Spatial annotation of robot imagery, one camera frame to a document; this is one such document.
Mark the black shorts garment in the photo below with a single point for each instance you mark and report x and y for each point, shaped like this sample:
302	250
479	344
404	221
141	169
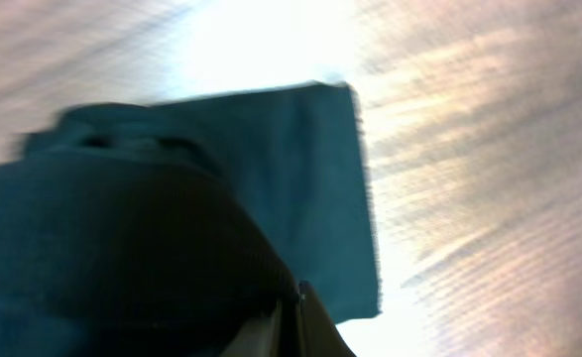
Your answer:
184	229

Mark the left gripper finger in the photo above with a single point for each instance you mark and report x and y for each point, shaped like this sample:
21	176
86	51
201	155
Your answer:
317	335

